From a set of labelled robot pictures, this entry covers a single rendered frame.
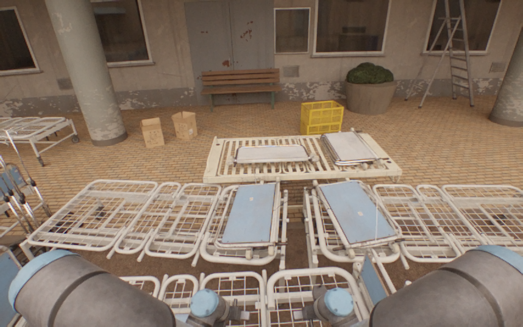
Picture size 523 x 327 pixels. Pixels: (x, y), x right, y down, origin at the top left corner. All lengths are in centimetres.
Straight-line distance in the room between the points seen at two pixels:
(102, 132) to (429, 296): 513
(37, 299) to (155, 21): 648
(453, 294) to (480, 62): 845
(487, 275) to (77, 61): 503
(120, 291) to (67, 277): 8
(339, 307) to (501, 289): 58
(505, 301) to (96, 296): 58
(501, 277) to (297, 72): 636
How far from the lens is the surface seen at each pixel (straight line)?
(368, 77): 603
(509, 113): 680
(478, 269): 52
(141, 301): 49
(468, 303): 48
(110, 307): 47
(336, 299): 100
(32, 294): 54
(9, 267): 203
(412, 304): 48
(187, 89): 682
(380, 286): 156
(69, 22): 501
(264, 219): 199
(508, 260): 56
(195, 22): 655
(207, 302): 100
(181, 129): 491
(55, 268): 54
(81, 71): 506
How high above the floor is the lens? 189
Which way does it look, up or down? 29 degrees down
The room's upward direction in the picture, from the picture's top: 2 degrees counter-clockwise
